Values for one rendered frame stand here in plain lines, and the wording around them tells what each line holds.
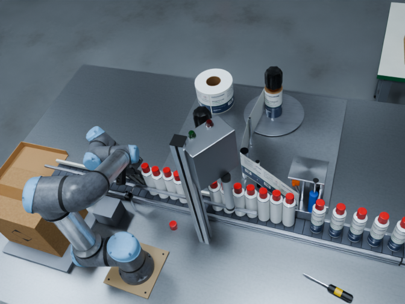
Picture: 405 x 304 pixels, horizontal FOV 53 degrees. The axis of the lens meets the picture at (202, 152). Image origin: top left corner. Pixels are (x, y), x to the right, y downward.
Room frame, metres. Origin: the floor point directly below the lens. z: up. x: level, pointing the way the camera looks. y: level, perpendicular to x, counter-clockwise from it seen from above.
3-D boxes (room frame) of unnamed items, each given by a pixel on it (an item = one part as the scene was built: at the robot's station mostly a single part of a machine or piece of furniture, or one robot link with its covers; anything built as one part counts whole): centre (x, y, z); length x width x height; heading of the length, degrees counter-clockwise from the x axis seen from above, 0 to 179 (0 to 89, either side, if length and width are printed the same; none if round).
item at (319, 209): (0.75, -0.39, 0.98); 0.05 x 0.05 x 0.20
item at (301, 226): (0.99, 0.04, 0.86); 1.65 x 0.08 x 0.04; 61
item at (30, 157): (1.46, 0.91, 0.85); 0.30 x 0.26 x 0.04; 61
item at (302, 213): (0.87, -0.38, 1.01); 0.14 x 0.13 x 0.26; 61
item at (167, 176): (1.06, 0.17, 0.98); 0.05 x 0.05 x 0.20
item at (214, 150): (0.86, -0.02, 1.38); 0.17 x 0.10 x 0.19; 116
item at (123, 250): (0.77, 0.38, 1.00); 0.13 x 0.12 x 0.14; 77
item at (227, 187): (0.82, -0.06, 1.18); 0.04 x 0.04 x 0.21
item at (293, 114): (1.43, -0.40, 0.89); 0.31 x 0.31 x 0.01
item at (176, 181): (1.03, 0.12, 0.98); 0.05 x 0.05 x 0.20
